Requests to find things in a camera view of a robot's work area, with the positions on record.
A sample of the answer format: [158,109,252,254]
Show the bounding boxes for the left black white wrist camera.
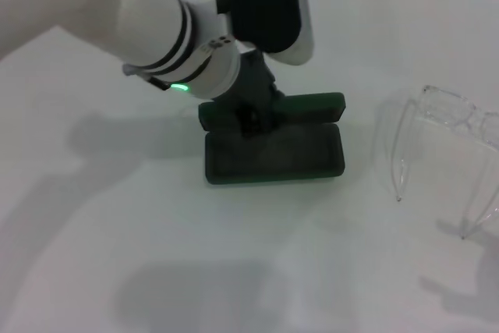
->
[225,0,316,67]

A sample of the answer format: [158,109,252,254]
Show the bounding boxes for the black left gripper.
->
[224,50,289,138]

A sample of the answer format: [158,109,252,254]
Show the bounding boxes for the clear transparent glasses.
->
[384,83,499,240]

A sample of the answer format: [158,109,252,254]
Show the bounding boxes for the left gripper grey cable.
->
[147,77,172,92]

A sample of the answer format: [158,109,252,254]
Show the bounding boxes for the green glasses case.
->
[197,91,347,186]

